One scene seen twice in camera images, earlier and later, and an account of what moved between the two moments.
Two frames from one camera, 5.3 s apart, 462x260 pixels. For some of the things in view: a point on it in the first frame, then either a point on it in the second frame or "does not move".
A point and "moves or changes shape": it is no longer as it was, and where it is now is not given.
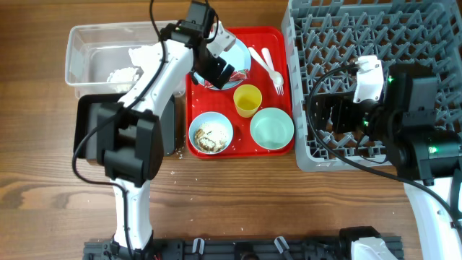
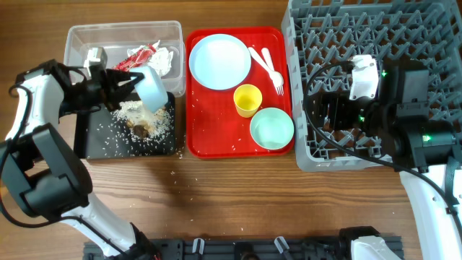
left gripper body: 211,67 → 93,92
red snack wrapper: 237,76 → 137,58
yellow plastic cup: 247,100 does not move
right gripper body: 338,113 does not move
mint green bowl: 271,128 does not move
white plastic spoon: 275,76 does not move
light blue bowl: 211,133 moves or changes shape
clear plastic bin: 94,50 does not move
